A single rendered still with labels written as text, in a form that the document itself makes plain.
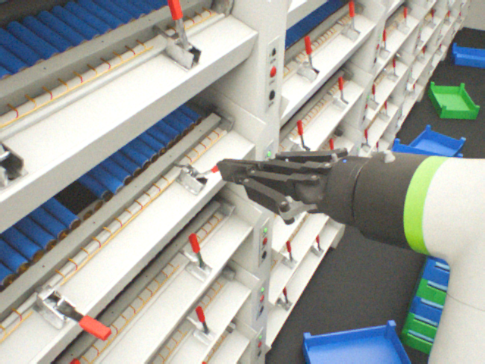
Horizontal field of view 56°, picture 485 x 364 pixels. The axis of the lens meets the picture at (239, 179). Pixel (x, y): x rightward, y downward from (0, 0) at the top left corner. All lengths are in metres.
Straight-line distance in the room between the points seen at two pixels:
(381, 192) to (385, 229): 0.03
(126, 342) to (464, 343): 0.51
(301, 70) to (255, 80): 0.28
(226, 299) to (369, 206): 0.65
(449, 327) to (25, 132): 0.41
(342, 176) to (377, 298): 1.32
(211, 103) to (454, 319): 0.55
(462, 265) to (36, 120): 0.40
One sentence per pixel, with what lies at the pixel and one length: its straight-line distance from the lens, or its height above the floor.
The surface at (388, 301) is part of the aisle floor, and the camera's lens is 1.77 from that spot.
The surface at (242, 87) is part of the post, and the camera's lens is 0.77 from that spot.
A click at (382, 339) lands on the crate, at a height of 0.00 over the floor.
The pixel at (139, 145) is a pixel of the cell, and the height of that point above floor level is 0.96.
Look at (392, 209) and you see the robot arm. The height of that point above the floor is 1.08.
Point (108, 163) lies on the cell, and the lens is 0.68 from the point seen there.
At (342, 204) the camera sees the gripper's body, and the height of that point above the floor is 1.05.
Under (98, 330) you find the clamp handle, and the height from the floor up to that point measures 0.93.
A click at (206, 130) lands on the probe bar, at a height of 0.95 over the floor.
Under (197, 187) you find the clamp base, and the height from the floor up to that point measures 0.92.
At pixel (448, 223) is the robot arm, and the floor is 1.09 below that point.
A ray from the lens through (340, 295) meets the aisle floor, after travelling 1.75.
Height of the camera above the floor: 1.35
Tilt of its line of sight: 38 degrees down
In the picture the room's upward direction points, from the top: straight up
